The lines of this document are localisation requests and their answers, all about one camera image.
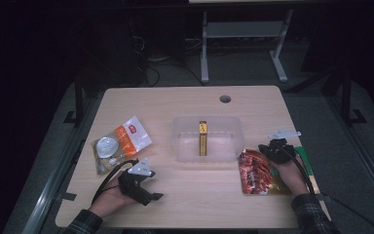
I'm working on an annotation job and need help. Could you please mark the black floor cables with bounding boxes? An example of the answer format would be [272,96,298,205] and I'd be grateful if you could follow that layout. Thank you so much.
[135,35,206,87]

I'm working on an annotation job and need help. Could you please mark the left hand-held gripper cable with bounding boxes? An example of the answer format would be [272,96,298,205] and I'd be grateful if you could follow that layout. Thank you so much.
[92,159,140,205]

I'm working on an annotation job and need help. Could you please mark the black cable beside table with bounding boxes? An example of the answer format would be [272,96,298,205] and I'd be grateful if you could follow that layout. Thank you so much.
[329,195,374,234]

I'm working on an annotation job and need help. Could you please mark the aluminium floor rail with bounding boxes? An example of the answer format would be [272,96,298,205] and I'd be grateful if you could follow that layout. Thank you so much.
[20,94,105,234]
[324,94,374,211]

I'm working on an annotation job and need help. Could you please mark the person's left hand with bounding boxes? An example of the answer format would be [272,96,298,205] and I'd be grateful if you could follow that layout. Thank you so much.
[89,170,138,218]

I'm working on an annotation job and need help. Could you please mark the white orange food pouch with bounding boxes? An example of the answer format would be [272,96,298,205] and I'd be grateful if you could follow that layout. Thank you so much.
[92,115,154,176]

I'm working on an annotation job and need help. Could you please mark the clear plastic container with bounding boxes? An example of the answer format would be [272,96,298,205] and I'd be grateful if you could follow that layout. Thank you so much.
[170,115,245,164]

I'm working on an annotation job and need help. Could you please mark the grey metal table frame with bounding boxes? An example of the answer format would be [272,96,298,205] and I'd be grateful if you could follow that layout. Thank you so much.
[188,0,295,84]

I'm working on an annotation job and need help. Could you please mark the person's right hand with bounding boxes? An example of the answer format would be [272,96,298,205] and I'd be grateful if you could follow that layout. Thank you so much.
[271,157,310,196]

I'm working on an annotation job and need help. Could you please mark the grey table edge clip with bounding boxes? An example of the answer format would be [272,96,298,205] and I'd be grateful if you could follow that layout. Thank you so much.
[56,192,78,202]
[315,193,334,203]

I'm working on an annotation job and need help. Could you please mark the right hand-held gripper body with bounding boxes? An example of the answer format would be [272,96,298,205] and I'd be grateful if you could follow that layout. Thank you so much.
[267,130,302,165]

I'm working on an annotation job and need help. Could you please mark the green red snack packet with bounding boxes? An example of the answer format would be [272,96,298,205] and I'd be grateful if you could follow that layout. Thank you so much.
[238,145,321,197]

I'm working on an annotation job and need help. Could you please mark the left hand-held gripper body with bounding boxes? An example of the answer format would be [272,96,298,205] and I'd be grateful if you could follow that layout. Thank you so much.
[117,158,159,207]

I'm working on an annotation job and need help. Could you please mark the small narrow carton box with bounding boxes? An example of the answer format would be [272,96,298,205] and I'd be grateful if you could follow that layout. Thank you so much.
[198,120,208,157]

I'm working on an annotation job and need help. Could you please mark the black metal stand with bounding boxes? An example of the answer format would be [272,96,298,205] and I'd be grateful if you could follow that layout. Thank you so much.
[339,66,368,126]
[62,72,86,128]

